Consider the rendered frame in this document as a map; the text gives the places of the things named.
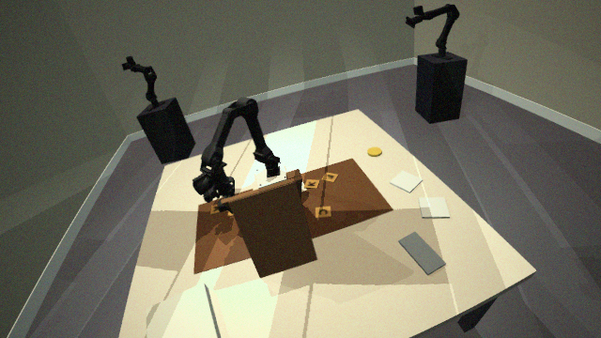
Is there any yellow flat round disc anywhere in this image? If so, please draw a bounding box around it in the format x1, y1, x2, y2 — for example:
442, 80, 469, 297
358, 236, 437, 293
367, 146, 382, 157

